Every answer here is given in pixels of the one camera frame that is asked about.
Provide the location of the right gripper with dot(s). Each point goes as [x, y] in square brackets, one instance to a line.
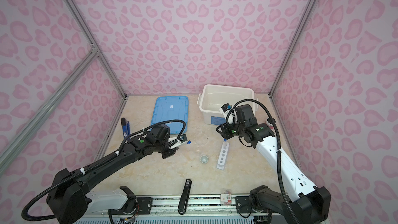
[225, 132]

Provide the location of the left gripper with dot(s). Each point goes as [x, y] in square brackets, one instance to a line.
[172, 152]

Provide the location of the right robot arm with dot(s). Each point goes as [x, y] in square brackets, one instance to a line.
[299, 200]

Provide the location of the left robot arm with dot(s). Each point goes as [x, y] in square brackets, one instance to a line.
[66, 197]

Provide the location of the clear glass petri dish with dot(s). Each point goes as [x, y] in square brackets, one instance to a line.
[201, 139]

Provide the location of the white test tube rack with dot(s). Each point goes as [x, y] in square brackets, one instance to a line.
[221, 162]

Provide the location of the small white ceramic crucible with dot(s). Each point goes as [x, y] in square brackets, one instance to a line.
[204, 159]

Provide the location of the white plastic storage bin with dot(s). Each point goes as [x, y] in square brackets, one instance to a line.
[214, 97]

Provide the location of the blue plastic bin lid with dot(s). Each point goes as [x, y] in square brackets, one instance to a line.
[170, 108]

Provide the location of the black stapler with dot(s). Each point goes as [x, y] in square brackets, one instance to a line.
[184, 198]

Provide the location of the staples box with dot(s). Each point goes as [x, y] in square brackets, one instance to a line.
[226, 197]

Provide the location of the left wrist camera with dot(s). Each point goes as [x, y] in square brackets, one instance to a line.
[182, 140]

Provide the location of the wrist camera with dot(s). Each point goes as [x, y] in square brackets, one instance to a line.
[228, 113]
[182, 140]

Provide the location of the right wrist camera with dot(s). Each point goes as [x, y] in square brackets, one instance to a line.
[228, 113]

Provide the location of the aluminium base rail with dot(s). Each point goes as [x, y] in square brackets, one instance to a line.
[201, 209]

